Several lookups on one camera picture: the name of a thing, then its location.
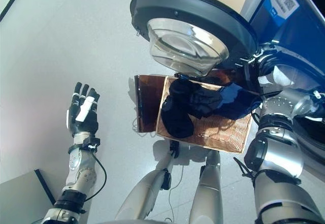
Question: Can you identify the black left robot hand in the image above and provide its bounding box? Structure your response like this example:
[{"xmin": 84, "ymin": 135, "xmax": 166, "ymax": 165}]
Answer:
[{"xmin": 66, "ymin": 82, "xmax": 101, "ymax": 136}]

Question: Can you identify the navy blue garment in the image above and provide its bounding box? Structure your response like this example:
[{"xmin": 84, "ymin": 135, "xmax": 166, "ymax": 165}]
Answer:
[{"xmin": 217, "ymin": 83, "xmax": 263, "ymax": 120}]

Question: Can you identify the light grey garment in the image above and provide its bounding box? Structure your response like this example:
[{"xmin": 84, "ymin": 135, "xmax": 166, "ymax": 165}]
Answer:
[{"xmin": 258, "ymin": 65, "xmax": 296, "ymax": 87}]

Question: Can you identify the round washing machine door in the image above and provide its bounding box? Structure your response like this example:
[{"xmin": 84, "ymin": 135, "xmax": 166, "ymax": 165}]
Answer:
[{"xmin": 129, "ymin": 0, "xmax": 259, "ymax": 77}]

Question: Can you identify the dark grey washing machine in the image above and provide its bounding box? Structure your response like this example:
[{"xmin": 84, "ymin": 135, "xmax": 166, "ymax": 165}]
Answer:
[{"xmin": 238, "ymin": 0, "xmax": 325, "ymax": 174}]

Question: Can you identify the dark brown stand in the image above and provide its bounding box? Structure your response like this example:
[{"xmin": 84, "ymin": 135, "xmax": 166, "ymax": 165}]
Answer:
[{"xmin": 134, "ymin": 74, "xmax": 167, "ymax": 133}]

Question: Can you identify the silver left robot leg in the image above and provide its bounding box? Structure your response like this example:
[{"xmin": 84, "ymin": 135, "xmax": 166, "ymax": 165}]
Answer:
[{"xmin": 115, "ymin": 140, "xmax": 176, "ymax": 221}]

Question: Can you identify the silver robot leg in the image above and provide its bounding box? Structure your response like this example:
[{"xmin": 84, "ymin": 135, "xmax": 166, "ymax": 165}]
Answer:
[
  {"xmin": 189, "ymin": 150, "xmax": 224, "ymax": 224},
  {"xmin": 115, "ymin": 140, "xmax": 176, "ymax": 221}
]

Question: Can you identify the black garment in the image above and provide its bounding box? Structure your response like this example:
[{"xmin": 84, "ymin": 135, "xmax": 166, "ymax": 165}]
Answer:
[{"xmin": 161, "ymin": 79, "xmax": 222, "ymax": 139}]

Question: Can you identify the brown wicker laundry tray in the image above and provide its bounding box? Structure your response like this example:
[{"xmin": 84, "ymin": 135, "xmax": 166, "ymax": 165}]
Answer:
[{"xmin": 155, "ymin": 75, "xmax": 254, "ymax": 155}]

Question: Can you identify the silver right robot leg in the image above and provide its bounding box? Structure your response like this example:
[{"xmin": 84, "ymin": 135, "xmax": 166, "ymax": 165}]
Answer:
[{"xmin": 189, "ymin": 150, "xmax": 224, "ymax": 224}]

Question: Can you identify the blue barcode sticker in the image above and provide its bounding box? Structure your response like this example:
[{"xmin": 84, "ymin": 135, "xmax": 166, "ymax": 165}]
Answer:
[{"xmin": 263, "ymin": 0, "xmax": 300, "ymax": 27}]

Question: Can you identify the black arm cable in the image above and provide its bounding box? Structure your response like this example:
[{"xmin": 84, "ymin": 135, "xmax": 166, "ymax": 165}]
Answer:
[{"xmin": 83, "ymin": 152, "xmax": 108, "ymax": 202}]

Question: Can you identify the thin grey floor cable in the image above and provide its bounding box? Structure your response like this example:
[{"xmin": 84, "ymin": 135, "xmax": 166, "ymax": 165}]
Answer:
[{"xmin": 166, "ymin": 165, "xmax": 185, "ymax": 223}]

